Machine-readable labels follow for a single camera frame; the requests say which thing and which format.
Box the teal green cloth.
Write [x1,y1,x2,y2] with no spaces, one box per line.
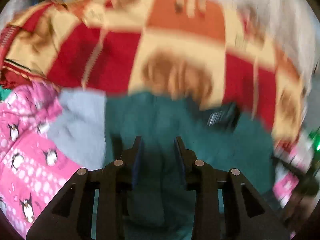
[0,86,12,101]

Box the pink penguin fleece blanket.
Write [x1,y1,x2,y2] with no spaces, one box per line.
[1,82,80,238]

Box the grey fleece sweatshirt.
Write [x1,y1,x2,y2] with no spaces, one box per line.
[47,89,107,170]

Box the red cream rose blanket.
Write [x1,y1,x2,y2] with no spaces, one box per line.
[1,0,303,141]

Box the dark green puffer jacket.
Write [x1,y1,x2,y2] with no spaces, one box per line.
[105,93,280,239]

